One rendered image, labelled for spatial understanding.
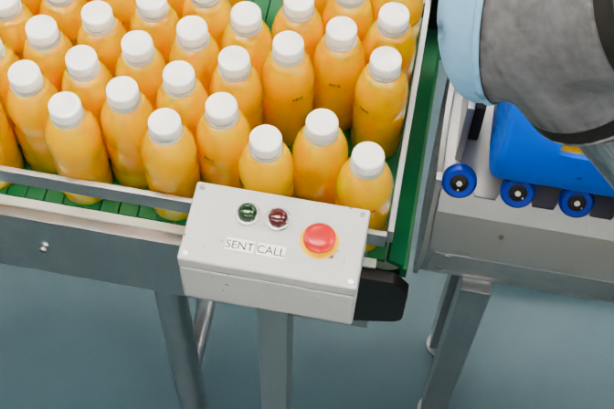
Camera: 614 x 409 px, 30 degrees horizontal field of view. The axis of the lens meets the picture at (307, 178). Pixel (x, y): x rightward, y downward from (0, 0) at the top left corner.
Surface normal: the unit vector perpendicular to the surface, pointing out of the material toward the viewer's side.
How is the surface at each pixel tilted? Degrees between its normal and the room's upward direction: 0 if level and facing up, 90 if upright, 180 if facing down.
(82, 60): 0
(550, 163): 87
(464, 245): 70
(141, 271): 90
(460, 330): 90
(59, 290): 0
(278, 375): 90
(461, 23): 62
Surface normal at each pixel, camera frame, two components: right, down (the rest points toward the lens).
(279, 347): -0.18, 0.85
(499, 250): -0.16, 0.63
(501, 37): -0.63, 0.39
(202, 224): 0.02, -0.50
